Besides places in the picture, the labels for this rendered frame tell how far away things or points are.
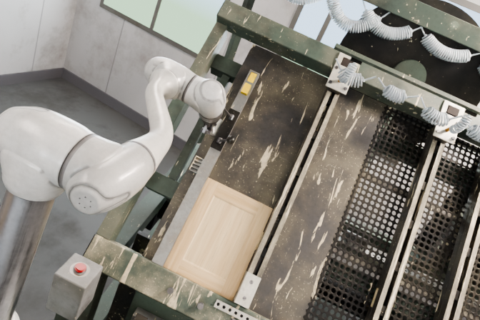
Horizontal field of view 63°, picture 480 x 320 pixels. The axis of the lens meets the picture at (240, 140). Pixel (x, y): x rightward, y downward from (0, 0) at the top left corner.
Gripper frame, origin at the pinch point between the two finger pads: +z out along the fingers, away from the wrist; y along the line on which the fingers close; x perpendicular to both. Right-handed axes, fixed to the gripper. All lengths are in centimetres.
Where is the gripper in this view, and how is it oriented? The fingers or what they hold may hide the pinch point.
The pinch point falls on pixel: (210, 128)
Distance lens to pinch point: 162.3
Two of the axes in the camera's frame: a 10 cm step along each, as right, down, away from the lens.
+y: -4.3, 8.6, -2.8
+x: 9.0, 4.3, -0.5
